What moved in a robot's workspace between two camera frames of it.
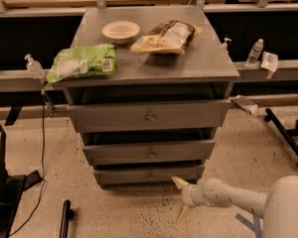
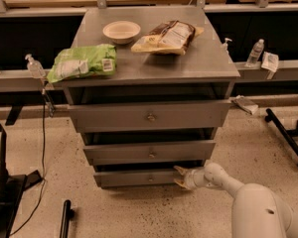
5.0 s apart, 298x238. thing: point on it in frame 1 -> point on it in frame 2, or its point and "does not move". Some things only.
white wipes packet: x=269 y=60 does not move
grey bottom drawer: x=150 y=176 does not move
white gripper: x=188 y=195 -> x=190 y=178
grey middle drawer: x=134 y=154 does not move
